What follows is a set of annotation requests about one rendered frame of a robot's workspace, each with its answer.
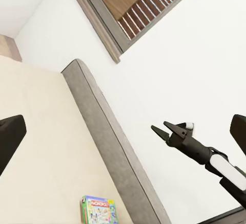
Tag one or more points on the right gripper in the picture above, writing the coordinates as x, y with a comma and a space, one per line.
181, 139

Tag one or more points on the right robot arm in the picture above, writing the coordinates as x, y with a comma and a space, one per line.
233, 178

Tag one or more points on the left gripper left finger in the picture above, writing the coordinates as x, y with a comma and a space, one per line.
12, 132

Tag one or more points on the board game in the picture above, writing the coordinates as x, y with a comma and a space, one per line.
99, 210

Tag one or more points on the fixed window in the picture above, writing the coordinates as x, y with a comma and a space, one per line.
121, 23

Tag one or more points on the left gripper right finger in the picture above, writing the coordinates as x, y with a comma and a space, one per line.
238, 131

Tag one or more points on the bed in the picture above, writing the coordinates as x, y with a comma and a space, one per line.
74, 147

